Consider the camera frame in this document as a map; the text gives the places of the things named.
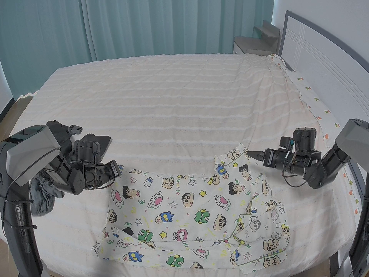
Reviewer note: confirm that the white printed pyjama top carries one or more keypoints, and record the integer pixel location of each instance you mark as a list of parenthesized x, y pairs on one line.
[(187, 212)]

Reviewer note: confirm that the black garment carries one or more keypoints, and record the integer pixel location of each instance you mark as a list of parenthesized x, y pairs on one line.
[(59, 131)]

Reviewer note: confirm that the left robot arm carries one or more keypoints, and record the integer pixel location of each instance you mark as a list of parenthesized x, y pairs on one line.
[(28, 154)]

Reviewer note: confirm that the grey bedside table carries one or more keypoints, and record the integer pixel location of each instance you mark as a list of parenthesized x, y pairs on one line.
[(250, 42)]

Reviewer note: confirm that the bed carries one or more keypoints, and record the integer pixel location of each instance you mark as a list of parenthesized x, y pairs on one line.
[(173, 97)]

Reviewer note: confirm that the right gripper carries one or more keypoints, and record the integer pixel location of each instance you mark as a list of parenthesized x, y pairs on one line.
[(274, 158)]

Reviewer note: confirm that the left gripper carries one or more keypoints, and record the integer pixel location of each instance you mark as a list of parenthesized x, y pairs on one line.
[(108, 172)]

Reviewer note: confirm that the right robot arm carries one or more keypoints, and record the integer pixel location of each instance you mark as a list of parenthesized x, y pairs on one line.
[(325, 166)]

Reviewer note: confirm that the white printed pillow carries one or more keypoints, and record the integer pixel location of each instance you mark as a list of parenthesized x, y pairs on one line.
[(317, 108)]

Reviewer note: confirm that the blue-green curtain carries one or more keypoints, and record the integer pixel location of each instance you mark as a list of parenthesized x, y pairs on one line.
[(173, 16), (43, 33)]

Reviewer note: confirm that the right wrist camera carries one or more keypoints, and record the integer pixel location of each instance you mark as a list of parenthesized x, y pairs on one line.
[(285, 142)]

